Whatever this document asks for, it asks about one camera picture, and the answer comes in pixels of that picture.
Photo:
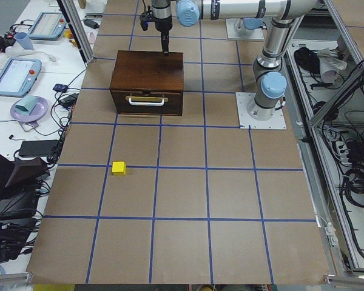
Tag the wooden drawer with white handle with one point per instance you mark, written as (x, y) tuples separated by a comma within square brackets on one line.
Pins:
[(148, 103)]

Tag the dark wooden drawer box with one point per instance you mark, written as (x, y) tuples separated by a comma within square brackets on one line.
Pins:
[(148, 72)]

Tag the small blue black device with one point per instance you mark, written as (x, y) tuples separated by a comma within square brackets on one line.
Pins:
[(62, 88)]

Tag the far blue teach pendant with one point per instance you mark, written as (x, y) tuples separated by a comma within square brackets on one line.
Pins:
[(48, 26)]

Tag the pink cup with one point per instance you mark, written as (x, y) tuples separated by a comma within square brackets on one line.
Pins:
[(91, 37)]

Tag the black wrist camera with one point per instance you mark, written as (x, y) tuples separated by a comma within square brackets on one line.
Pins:
[(145, 19)]

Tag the near blue teach pendant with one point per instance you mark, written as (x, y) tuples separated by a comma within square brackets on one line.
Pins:
[(18, 76)]

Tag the teal box on plate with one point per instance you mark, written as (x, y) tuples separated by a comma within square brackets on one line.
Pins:
[(26, 105)]

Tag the purple plate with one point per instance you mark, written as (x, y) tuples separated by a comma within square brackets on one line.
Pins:
[(37, 113)]

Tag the blue teach pendant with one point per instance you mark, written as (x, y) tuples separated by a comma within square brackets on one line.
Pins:
[(18, 76), (48, 26)]

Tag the light blue plastic cup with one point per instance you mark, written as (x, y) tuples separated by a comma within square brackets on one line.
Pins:
[(23, 39)]

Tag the black power adapter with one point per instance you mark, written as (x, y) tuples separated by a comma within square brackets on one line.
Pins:
[(91, 24)]

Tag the yellow cube block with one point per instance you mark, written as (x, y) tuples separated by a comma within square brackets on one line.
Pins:
[(118, 168)]

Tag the black flat tablet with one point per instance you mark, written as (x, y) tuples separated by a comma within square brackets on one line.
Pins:
[(38, 148)]

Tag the aluminium frame post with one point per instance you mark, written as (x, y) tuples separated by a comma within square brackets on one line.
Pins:
[(75, 24)]

